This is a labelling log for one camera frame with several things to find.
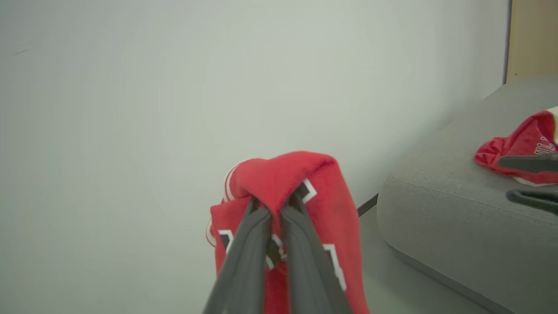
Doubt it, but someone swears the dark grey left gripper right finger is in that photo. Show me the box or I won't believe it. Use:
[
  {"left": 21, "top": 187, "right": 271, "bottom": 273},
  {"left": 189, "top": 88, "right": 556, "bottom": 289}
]
[{"left": 280, "top": 185, "right": 354, "bottom": 314}]

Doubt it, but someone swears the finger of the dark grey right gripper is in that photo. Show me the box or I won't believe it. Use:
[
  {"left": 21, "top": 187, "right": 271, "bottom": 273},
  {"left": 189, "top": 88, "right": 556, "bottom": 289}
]
[
  {"left": 506, "top": 188, "right": 558, "bottom": 216},
  {"left": 498, "top": 154, "right": 558, "bottom": 173}
]

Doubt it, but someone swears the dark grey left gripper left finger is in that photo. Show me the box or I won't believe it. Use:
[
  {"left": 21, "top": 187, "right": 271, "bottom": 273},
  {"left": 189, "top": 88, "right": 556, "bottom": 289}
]
[{"left": 203, "top": 196, "right": 273, "bottom": 314}]

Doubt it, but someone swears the red jersey with Bulls lettering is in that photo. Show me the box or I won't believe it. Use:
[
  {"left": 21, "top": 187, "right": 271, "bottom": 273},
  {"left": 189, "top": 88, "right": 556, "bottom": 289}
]
[{"left": 474, "top": 106, "right": 558, "bottom": 187}]

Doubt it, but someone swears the red garment with white stripes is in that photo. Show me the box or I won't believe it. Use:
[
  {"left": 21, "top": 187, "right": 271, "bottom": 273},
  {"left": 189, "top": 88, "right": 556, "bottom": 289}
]
[{"left": 206, "top": 150, "right": 371, "bottom": 314}]

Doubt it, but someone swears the grey fabric sofa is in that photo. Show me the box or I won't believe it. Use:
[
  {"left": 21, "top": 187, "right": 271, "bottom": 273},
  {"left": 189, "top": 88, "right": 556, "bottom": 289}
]
[{"left": 377, "top": 76, "right": 558, "bottom": 314}]

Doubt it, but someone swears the black baseboard strip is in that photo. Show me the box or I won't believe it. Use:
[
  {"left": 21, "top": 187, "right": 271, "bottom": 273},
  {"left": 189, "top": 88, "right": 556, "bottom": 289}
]
[{"left": 357, "top": 194, "right": 379, "bottom": 217}]

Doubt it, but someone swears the beige wooden panel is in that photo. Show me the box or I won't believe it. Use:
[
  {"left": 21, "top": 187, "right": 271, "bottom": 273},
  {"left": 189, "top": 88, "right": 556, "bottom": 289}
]
[{"left": 506, "top": 0, "right": 558, "bottom": 84}]

